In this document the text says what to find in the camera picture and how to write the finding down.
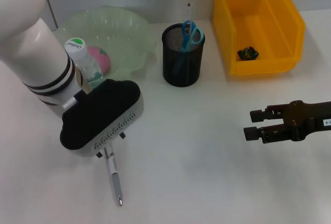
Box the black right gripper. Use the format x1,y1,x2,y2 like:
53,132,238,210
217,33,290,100
243,99,331,144

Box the grey silver pen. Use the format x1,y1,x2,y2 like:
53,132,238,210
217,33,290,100
103,146,124,207

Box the clear bottle green label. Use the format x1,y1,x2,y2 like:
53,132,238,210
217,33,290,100
64,37,104,90

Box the pink toy peach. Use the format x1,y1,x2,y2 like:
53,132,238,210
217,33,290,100
86,46,112,74

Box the blue scissors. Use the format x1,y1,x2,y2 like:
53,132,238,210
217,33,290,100
172,20,202,77

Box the transparent plastic ruler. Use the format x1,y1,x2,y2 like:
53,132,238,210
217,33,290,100
182,2,194,51

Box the black mesh pen holder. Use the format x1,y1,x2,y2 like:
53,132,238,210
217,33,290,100
161,22,206,87

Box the translucent green fruit bowl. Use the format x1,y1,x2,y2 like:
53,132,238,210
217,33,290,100
55,6,158,82

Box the yellow plastic bin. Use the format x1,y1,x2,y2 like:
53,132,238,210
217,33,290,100
213,0,306,76

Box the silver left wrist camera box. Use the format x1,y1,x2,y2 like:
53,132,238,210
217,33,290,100
59,79,145,158

